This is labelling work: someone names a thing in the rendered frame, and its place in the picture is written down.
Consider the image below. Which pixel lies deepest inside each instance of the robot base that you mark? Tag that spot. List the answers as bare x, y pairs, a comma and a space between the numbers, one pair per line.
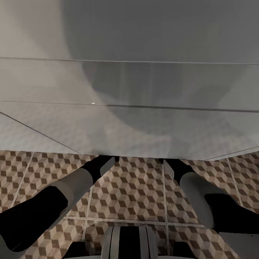
181, 250

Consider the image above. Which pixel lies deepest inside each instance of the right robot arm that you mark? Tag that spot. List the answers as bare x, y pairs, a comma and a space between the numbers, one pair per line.
217, 210

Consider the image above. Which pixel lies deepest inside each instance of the robot trunk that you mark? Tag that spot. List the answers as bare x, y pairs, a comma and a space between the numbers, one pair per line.
130, 242

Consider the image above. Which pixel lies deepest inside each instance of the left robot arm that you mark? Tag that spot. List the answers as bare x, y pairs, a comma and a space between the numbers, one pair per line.
22, 225

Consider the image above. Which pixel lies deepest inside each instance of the furniture sink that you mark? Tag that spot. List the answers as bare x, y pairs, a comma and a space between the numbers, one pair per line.
173, 79

